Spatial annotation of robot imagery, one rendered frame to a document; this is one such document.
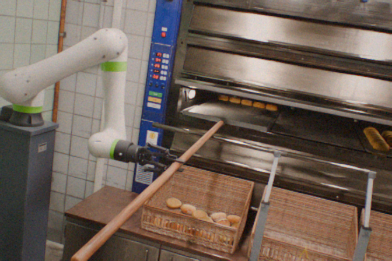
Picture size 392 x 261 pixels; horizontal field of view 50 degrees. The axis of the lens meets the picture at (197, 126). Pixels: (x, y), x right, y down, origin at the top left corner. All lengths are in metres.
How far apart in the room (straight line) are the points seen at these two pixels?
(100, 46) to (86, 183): 1.64
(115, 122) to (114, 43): 0.39
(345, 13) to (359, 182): 0.99
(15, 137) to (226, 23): 1.39
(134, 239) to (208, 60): 1.17
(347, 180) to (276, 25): 1.02
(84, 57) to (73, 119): 1.42
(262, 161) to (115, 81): 1.19
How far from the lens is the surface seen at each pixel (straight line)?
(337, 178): 2.69
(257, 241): 2.20
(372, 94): 2.61
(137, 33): 2.81
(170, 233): 2.44
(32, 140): 1.94
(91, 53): 1.69
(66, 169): 3.20
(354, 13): 2.61
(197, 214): 2.63
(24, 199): 2.02
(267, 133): 2.64
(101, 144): 1.79
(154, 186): 1.46
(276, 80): 2.59
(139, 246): 2.48
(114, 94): 1.87
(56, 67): 1.73
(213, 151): 2.72
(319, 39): 2.58
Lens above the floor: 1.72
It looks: 13 degrees down
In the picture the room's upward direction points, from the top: 9 degrees clockwise
